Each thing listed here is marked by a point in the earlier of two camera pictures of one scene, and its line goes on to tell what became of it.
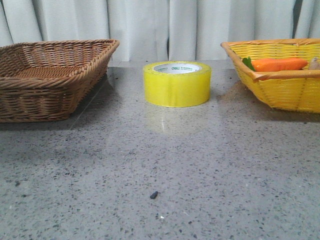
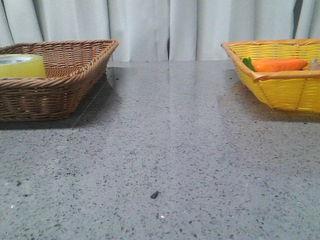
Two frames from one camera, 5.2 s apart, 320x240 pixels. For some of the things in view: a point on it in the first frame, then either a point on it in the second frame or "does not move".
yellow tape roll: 178,84 -> 17,65
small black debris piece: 154,194 does not move
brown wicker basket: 44,81 does not move
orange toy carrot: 275,64 does not move
